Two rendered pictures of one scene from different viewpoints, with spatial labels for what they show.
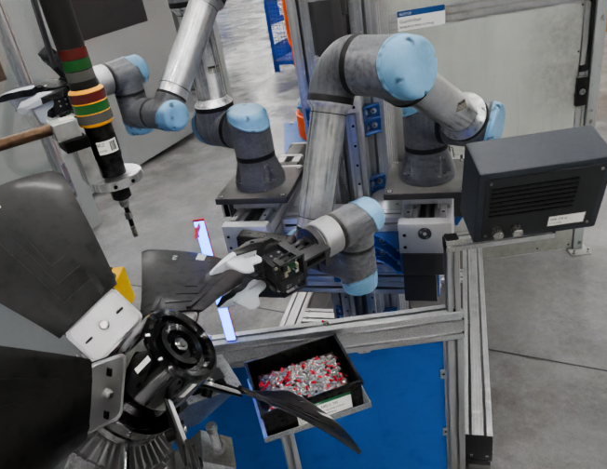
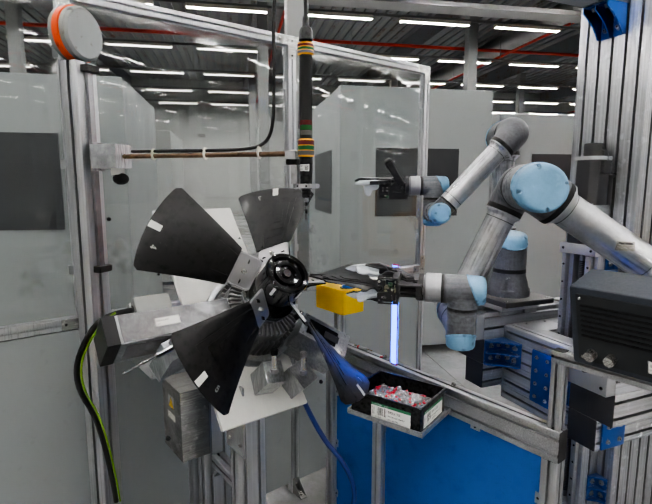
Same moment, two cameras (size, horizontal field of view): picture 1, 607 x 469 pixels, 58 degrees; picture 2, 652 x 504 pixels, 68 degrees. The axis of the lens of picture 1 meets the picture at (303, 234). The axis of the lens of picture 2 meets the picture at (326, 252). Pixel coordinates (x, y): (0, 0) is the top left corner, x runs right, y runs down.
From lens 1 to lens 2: 0.82 m
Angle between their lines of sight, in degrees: 50
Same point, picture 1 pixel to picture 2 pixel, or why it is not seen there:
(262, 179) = (500, 287)
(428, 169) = not seen: hidden behind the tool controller
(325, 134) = (484, 230)
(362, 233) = (458, 294)
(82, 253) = (288, 223)
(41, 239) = (279, 211)
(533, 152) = (638, 286)
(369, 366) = (477, 446)
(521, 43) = not seen: outside the picture
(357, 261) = (452, 317)
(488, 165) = (585, 282)
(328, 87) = (495, 197)
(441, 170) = not seen: hidden behind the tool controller
